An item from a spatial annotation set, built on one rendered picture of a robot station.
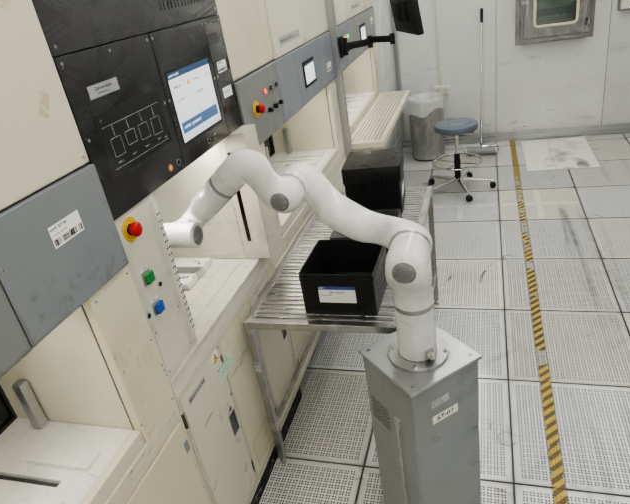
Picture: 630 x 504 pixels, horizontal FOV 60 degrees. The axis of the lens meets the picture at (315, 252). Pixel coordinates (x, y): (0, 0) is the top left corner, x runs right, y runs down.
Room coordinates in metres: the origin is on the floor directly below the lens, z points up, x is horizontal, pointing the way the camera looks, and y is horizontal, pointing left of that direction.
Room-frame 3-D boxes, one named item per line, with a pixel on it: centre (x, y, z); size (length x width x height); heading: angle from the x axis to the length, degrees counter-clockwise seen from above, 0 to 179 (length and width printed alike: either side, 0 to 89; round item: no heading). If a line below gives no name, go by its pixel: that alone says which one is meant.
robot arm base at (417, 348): (1.37, -0.27, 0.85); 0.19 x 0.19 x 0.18
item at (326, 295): (1.79, -0.10, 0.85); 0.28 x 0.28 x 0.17; 69
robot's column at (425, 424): (1.37, -0.27, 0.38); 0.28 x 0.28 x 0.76; 25
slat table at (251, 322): (2.23, -0.19, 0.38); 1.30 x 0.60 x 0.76; 160
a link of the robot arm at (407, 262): (1.34, -0.26, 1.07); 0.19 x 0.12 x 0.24; 159
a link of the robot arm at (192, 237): (1.64, 0.42, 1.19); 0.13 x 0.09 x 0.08; 70
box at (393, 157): (2.62, -0.37, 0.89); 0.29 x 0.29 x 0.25; 74
